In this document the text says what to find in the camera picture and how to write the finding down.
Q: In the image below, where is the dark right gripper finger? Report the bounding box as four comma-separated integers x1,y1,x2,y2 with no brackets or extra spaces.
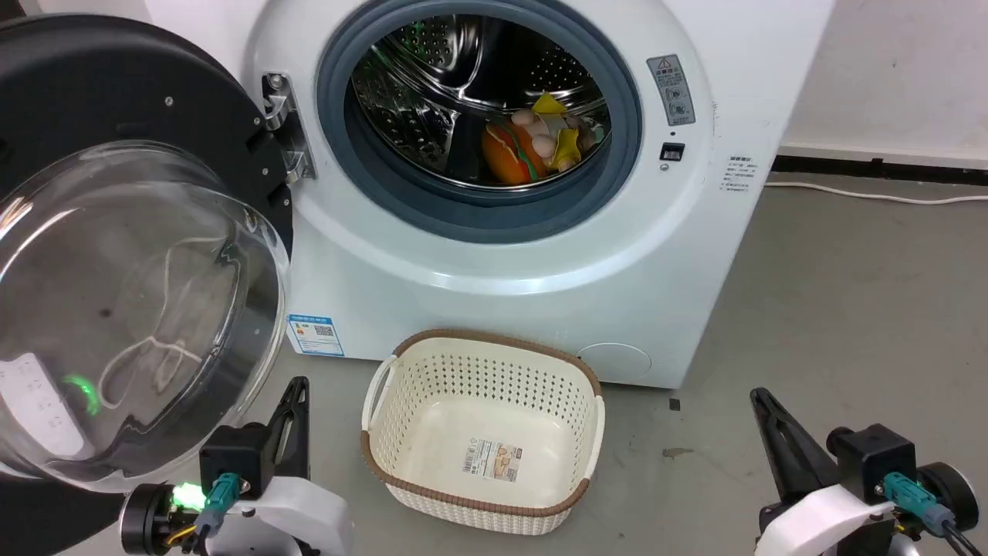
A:
760,390,842,497
750,388,811,504

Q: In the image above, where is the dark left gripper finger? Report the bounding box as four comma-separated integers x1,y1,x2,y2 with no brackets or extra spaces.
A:
287,377,312,481
262,378,302,483

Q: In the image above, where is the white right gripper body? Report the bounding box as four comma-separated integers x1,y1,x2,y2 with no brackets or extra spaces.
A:
755,462,981,556

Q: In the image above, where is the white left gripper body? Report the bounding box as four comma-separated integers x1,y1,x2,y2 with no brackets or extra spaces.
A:
120,476,354,556

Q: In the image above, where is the black round glass washer door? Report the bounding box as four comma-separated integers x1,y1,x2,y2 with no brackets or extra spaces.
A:
0,13,295,556

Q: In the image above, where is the white front-load washing machine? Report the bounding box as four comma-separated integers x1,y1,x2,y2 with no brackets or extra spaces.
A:
144,0,837,389

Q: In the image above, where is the metal door hinge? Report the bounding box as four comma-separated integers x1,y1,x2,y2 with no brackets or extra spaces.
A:
262,73,317,185

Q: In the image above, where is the blue energy label sticker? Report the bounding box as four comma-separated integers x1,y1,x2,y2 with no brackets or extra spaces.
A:
286,314,345,358

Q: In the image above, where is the cream plastic laundry basket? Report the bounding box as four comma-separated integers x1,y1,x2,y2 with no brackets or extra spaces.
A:
360,329,606,537

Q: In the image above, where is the paper label in basket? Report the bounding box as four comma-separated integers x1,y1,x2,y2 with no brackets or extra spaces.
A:
461,438,524,483

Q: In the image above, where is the round drain filter cover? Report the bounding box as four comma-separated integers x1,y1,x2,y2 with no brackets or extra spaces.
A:
575,343,653,381

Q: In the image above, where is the orange hamburger plush toy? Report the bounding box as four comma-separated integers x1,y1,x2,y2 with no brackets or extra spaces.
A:
482,121,547,186

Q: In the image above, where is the stainless steel washer drum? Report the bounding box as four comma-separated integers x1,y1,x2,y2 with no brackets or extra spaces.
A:
351,13,613,191

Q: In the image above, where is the grey warning sticker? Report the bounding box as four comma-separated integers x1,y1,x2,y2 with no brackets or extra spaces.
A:
647,54,696,127

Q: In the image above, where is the yellow dressed doll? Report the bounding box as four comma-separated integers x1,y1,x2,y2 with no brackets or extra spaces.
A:
510,92,607,174

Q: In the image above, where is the teal plug left gripper cable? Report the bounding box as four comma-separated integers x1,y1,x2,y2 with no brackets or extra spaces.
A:
166,473,243,551

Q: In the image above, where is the teal plug gripper cable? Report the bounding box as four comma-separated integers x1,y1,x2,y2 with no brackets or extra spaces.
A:
882,472,988,556
166,473,243,551

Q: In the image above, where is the teal plug right gripper cable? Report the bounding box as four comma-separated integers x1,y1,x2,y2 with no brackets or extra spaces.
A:
882,472,988,556

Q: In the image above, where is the white floor cable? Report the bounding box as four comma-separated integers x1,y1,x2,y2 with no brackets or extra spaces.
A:
764,181,988,206

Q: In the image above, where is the black wall baseboard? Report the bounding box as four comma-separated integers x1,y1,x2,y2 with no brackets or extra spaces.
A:
772,155,988,188

